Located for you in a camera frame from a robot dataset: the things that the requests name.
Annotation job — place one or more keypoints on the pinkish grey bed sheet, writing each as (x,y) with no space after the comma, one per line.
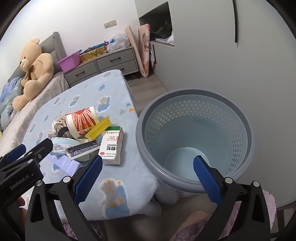
(27,115)

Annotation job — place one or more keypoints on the red white paper cup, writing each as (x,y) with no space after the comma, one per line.
(83,120)

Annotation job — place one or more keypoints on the white wardrobe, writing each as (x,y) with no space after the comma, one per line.
(208,58)

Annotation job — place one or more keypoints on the yellow plastic lid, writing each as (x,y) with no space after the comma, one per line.
(98,128)

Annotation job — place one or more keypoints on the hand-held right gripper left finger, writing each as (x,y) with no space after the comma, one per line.
(89,178)

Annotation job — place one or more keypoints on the person's left hand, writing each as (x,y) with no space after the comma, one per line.
(22,201)

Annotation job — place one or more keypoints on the beige teddy bear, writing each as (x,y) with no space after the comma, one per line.
(37,67)

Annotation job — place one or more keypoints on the white paper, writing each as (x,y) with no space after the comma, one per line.
(56,125)

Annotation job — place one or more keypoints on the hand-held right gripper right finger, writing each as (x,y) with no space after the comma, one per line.
(207,180)

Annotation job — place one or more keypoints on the patterned playing card box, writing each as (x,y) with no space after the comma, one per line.
(83,148)

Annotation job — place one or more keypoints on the light blue plastic packet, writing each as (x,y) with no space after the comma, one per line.
(60,146)

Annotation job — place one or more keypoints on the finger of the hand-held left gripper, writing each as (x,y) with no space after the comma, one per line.
(44,147)
(15,151)

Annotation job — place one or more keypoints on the white crumpled bag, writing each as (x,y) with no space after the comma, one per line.
(170,39)

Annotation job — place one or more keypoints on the clear plastic bag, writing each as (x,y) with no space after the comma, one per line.
(119,41)

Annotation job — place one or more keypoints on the purple plastic basin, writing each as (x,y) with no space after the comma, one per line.
(69,61)

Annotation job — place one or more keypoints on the grey perforated plastic bin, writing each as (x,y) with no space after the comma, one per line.
(192,139)

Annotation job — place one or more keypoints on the grey drawer nightstand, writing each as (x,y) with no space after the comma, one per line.
(115,61)
(81,71)

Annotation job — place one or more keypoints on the white wall socket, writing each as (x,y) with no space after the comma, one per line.
(110,24)

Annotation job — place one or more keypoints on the grey bed headboard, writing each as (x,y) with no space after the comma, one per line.
(49,44)

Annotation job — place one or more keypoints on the black band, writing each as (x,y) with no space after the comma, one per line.
(60,132)

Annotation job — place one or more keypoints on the blue wrapped rolls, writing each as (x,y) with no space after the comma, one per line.
(97,45)

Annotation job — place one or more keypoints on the gold gift boxes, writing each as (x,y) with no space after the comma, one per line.
(92,54)

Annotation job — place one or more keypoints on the white medicine box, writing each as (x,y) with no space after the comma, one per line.
(111,146)

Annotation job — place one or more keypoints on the plain pink board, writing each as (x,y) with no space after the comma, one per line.
(133,46)

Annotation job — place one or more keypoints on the blue patterned quilt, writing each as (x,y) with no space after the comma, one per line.
(5,99)

